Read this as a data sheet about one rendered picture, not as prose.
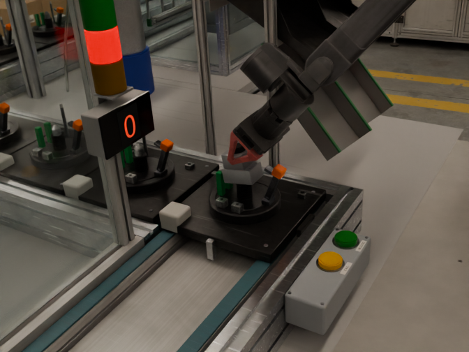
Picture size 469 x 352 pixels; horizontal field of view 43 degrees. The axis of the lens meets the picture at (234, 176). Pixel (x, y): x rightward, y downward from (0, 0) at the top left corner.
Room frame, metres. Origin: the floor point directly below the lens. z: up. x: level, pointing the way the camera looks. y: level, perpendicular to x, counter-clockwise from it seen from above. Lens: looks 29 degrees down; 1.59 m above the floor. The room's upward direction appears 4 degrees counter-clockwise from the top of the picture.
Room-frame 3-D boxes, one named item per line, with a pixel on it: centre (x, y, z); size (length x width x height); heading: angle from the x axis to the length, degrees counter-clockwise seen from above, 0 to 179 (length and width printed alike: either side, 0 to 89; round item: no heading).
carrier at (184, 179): (1.12, 0.20, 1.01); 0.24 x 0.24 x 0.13; 57
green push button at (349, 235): (0.86, -0.19, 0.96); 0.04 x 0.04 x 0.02
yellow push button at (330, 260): (0.80, -0.15, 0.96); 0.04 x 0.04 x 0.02
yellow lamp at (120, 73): (0.89, 0.18, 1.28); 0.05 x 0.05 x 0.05
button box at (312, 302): (0.80, -0.15, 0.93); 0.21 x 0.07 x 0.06; 147
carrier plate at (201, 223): (0.99, -0.02, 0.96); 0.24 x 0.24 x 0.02; 57
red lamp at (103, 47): (0.89, 0.18, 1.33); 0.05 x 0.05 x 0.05
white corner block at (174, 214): (0.96, 0.12, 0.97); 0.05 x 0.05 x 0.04; 57
